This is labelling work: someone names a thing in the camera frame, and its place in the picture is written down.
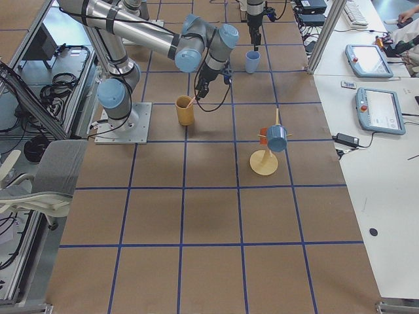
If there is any light blue plastic cup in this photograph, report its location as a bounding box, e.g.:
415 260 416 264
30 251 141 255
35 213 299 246
245 50 261 74

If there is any bamboo chopstick holder cup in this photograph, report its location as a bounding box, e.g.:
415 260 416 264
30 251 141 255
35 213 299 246
175 96 194 126

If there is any small label card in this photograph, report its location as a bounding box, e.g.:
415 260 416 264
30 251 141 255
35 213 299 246
340 80 357 90

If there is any aluminium frame post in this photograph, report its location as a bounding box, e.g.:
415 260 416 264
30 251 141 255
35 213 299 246
306 0 346 75

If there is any dark blue hanging cup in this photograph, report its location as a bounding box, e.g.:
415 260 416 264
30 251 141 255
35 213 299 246
266 125 287 152

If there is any near teach pendant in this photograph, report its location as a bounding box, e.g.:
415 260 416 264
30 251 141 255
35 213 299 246
355 88 406 135

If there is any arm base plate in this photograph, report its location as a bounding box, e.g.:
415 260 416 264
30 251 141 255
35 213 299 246
94 102 153 145

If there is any person's hand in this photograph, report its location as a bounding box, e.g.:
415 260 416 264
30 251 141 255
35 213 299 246
398 7 418 23

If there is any wooden cup tree stand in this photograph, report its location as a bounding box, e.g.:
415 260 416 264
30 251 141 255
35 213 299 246
249 108 281 176

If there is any pink chopstick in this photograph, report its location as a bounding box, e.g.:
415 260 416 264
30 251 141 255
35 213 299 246
186 97 196 108

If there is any black computer box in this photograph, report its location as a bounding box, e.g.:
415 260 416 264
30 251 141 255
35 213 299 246
293 0 327 27

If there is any black power adapter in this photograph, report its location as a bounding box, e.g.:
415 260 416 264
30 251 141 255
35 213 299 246
332 133 359 148

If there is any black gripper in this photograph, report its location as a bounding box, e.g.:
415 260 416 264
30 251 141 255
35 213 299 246
195 63 220 99
247 13 263 52

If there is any grey office chair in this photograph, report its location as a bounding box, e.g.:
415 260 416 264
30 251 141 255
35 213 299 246
1 139 88 230

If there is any teach pendant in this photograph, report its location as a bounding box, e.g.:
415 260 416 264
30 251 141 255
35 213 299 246
355 88 406 135
345 44 393 79

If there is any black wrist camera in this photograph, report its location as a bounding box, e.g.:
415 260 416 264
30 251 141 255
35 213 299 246
263 7 276 22
221 63 233 85

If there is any white keyboard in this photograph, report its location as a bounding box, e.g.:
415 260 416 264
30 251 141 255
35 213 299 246
342 1 369 29

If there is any far teach pendant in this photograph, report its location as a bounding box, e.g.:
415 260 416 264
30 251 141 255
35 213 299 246
345 44 393 79

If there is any black monitor on floor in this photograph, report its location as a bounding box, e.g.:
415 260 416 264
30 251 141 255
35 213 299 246
22 23 58 69

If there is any black round cap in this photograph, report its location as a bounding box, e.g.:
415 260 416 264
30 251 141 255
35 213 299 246
369 228 378 236

